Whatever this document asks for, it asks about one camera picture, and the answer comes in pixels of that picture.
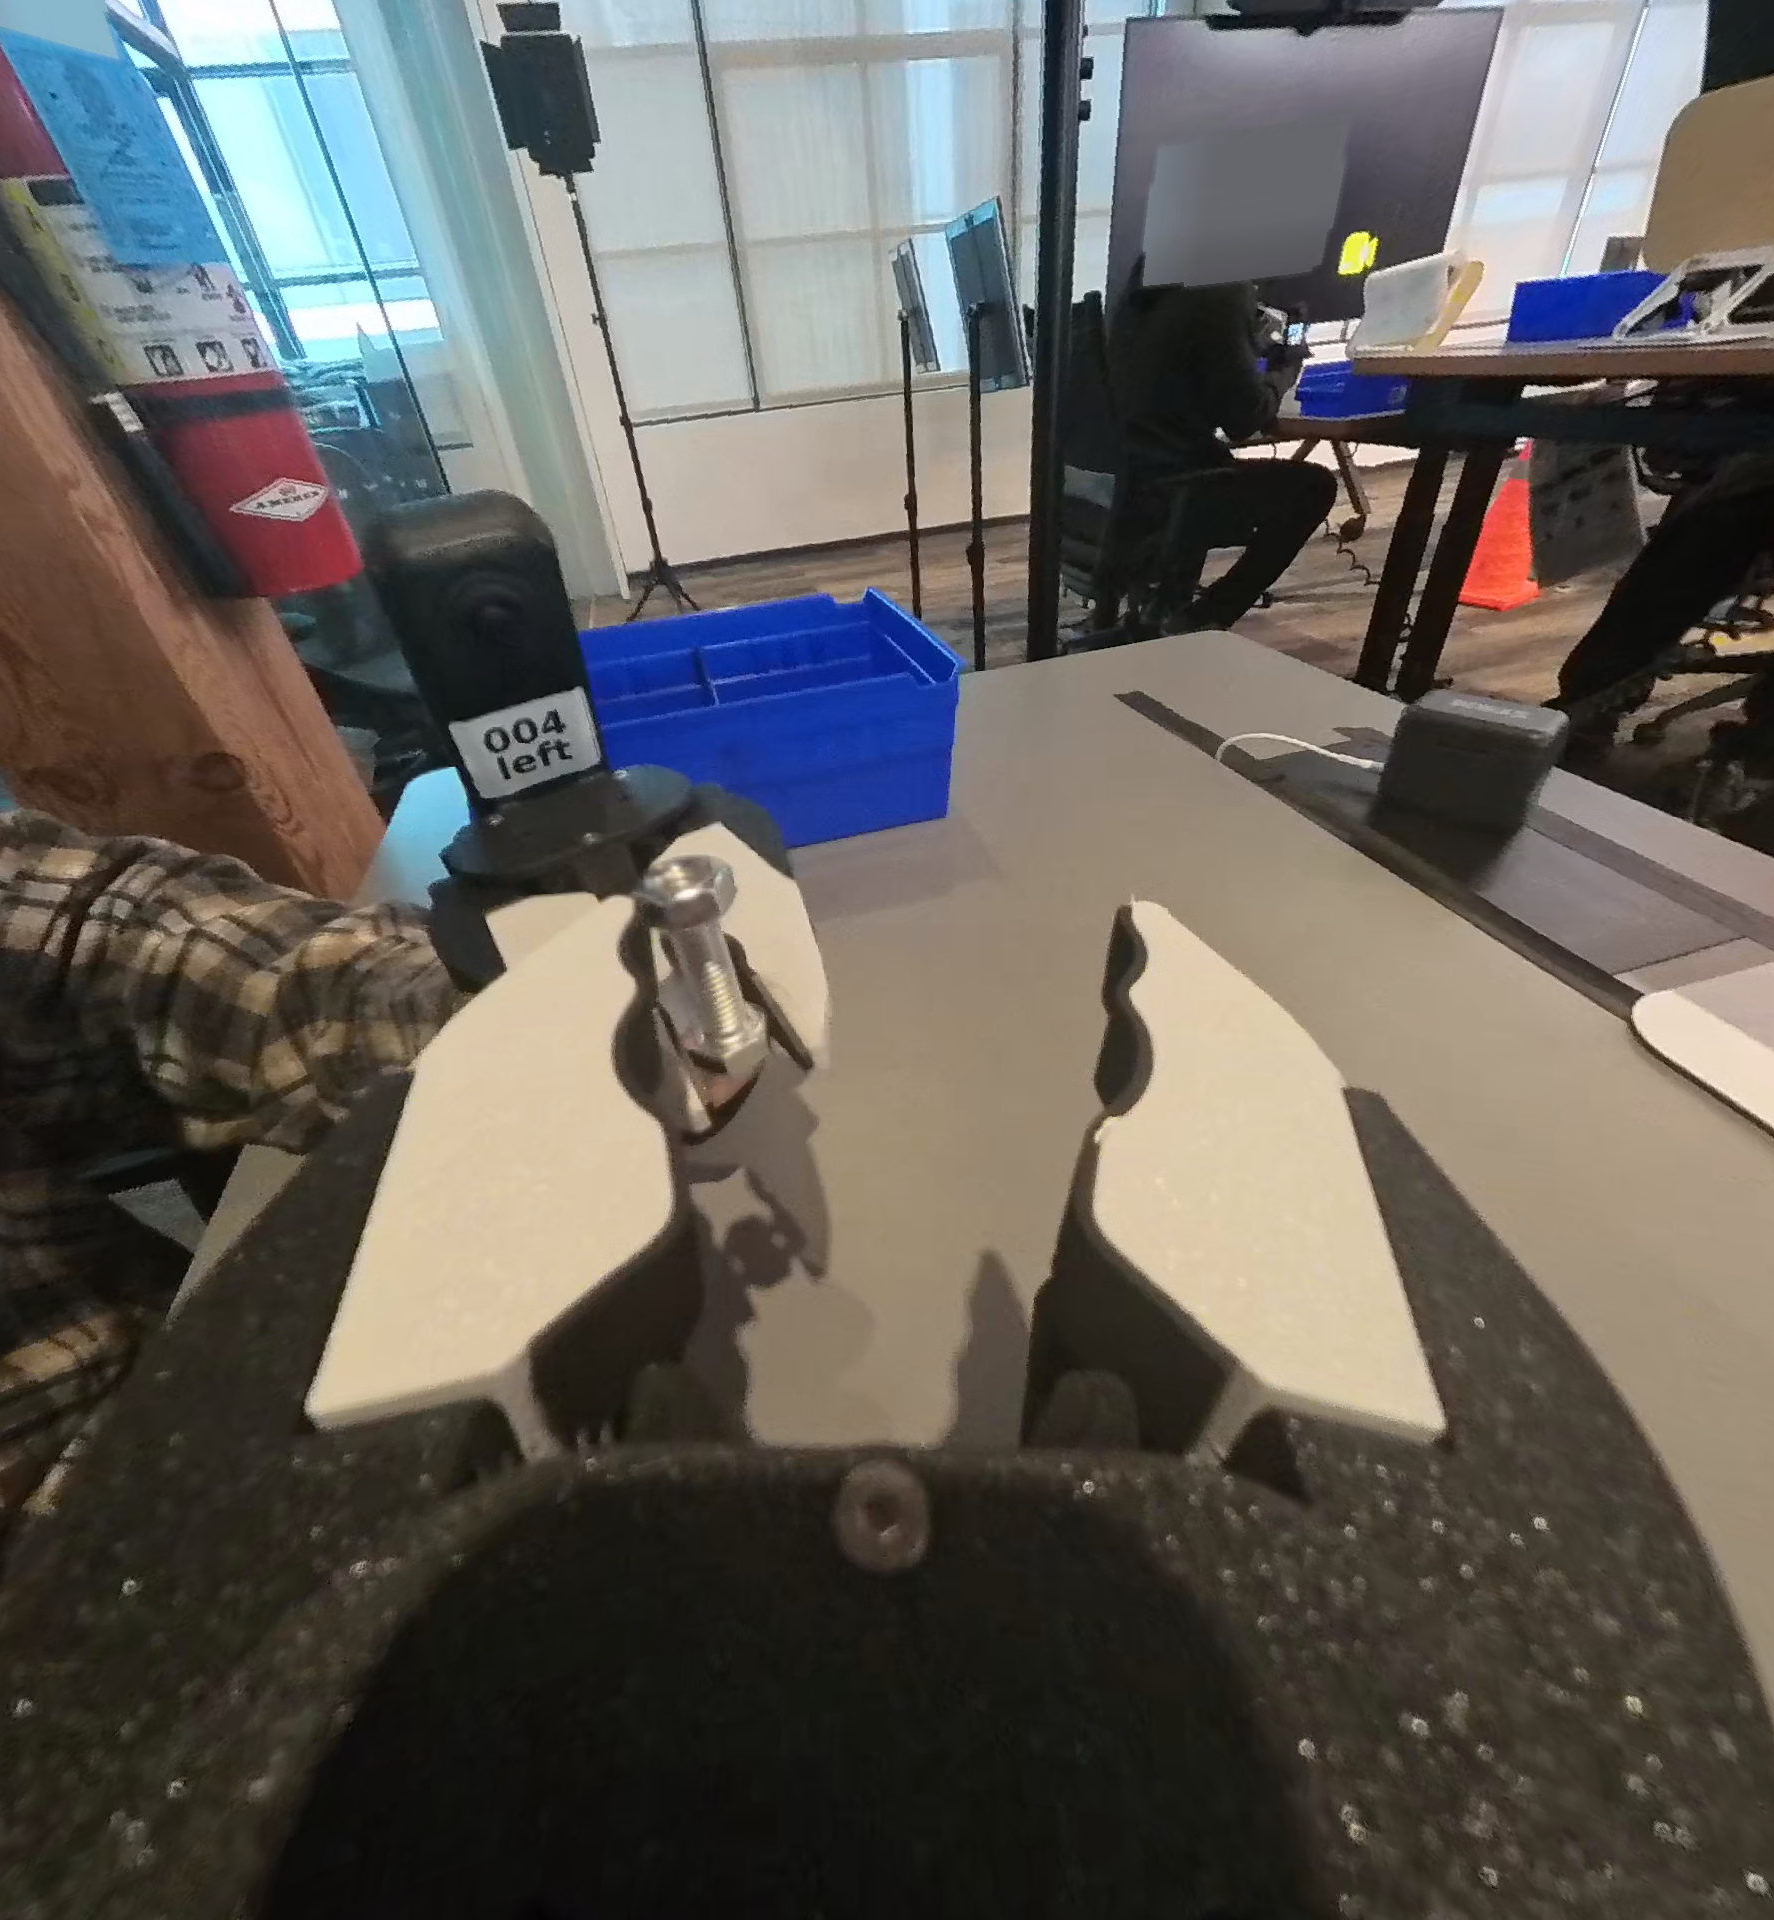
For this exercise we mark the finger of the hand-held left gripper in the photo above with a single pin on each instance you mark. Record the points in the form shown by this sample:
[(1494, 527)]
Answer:
[(708, 1107), (781, 944)]

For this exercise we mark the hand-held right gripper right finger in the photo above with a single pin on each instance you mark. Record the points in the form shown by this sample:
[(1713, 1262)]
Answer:
[(1248, 1200)]

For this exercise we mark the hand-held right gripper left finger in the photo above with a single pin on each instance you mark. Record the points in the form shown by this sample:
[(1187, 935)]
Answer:
[(511, 1184)]

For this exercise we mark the silver hex bolt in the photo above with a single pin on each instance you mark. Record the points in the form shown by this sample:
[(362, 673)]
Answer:
[(708, 976)]

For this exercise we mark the blue plastic parts bin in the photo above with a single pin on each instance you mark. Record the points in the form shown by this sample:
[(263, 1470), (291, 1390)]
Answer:
[(858, 765)]

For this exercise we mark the person's left forearm plaid sleeve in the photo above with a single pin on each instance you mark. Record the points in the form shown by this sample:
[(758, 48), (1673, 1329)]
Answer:
[(197, 976)]

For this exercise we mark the red fire extinguisher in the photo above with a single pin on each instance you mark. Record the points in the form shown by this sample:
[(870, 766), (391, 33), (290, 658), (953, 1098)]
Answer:
[(264, 495)]

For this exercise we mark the wooden column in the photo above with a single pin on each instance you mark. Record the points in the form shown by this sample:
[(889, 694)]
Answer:
[(48, 644)]

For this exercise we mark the dark grey power adapter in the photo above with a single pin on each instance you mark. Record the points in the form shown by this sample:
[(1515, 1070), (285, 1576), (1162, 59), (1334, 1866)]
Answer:
[(1472, 765)]

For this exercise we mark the person's plaid shirt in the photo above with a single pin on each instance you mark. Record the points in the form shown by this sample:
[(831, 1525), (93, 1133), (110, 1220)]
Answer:
[(17, 1350)]

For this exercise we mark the black office chair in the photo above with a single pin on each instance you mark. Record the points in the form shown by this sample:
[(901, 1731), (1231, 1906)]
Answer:
[(1091, 509)]

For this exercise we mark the small monitor on black stand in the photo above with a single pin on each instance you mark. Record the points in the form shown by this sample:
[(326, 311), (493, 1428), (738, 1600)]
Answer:
[(912, 306)]

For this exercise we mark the white document stand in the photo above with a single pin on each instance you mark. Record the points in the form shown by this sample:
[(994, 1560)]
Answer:
[(1772, 1049)]

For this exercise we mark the large monitor on black stand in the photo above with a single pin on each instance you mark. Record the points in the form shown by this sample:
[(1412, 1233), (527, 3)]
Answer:
[(985, 292)]

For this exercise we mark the blue paper tag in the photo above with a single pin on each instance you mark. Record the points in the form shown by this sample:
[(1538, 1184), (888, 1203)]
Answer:
[(108, 150)]

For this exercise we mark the orange traffic cone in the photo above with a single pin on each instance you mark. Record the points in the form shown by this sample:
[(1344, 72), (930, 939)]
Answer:
[(1502, 555)]

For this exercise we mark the grey patterned board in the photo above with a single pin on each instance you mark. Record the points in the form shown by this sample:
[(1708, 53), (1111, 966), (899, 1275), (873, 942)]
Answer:
[(1585, 509)]

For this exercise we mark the wooden desk with black legs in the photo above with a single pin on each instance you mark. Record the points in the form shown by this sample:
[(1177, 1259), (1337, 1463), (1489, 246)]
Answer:
[(1652, 360)]

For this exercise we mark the black webcam bar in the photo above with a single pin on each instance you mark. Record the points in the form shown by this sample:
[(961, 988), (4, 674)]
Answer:
[(1323, 12)]

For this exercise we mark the large black display screen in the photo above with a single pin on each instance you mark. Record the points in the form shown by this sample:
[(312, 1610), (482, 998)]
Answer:
[(1428, 121)]

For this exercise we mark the beige board document stand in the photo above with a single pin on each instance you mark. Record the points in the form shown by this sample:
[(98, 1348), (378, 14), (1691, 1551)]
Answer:
[(1727, 166)]

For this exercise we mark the black tripod with camera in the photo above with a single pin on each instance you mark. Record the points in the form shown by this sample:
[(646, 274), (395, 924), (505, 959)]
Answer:
[(542, 90)]

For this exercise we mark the black slanted frame pole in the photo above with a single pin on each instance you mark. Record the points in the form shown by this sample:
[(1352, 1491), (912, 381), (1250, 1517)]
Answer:
[(1056, 301)]

